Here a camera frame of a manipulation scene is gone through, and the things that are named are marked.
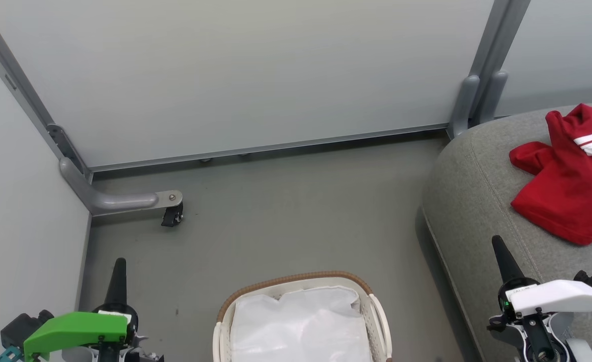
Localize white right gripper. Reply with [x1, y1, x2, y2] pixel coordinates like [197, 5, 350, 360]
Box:
[487, 234, 592, 348]

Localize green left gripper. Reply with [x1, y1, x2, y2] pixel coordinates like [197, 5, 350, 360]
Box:
[23, 257, 139, 362]

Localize red garment with white trim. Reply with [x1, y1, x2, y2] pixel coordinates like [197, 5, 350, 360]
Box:
[509, 103, 592, 246]

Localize white basket with brown rim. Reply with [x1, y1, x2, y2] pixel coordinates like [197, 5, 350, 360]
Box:
[212, 271, 393, 362]

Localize white basket liner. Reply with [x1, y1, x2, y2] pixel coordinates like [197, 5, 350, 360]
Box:
[229, 286, 373, 362]

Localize grey fabric sofa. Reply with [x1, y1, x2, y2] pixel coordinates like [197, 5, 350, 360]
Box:
[421, 100, 592, 362]

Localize grey partition foot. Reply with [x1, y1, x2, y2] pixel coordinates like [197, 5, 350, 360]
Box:
[59, 157, 184, 216]

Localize black caster wheel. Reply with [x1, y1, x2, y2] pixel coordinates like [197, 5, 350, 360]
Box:
[161, 203, 184, 228]

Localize grey partition corner posts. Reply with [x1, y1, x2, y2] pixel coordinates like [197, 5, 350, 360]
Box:
[447, 0, 532, 140]

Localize grey partition bottom rail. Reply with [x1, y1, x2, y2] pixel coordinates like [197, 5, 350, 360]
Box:
[89, 123, 450, 173]

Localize grey partition post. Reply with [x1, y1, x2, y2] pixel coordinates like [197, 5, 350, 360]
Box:
[0, 0, 93, 182]

